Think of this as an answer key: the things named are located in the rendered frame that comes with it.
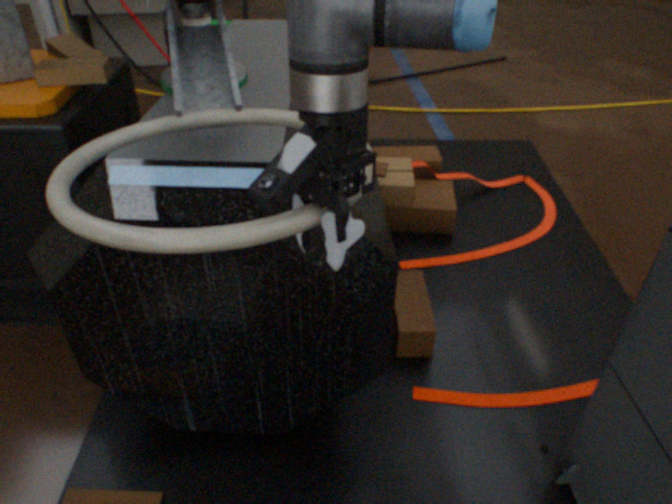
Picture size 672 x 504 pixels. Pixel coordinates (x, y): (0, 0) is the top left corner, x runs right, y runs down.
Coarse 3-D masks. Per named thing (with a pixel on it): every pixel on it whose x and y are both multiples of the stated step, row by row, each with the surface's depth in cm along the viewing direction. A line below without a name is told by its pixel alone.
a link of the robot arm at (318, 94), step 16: (304, 80) 59; (320, 80) 58; (336, 80) 58; (352, 80) 59; (304, 96) 60; (320, 96) 59; (336, 96) 59; (352, 96) 60; (320, 112) 60; (336, 112) 60
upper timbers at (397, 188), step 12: (396, 168) 231; (408, 168) 231; (384, 180) 223; (396, 180) 223; (408, 180) 223; (384, 192) 222; (396, 192) 222; (408, 192) 221; (396, 204) 225; (408, 204) 225
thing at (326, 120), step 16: (304, 112) 62; (352, 112) 62; (368, 112) 67; (336, 128) 66; (352, 128) 66; (336, 144) 65; (352, 144) 67; (336, 160) 66; (352, 160) 66; (368, 160) 68; (320, 176) 65; (336, 176) 65; (352, 176) 68; (304, 192) 69; (320, 192) 66; (352, 192) 70
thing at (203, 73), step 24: (168, 0) 122; (216, 0) 123; (168, 24) 116; (216, 24) 125; (192, 48) 119; (216, 48) 119; (192, 72) 113; (216, 72) 114; (192, 96) 109; (216, 96) 109
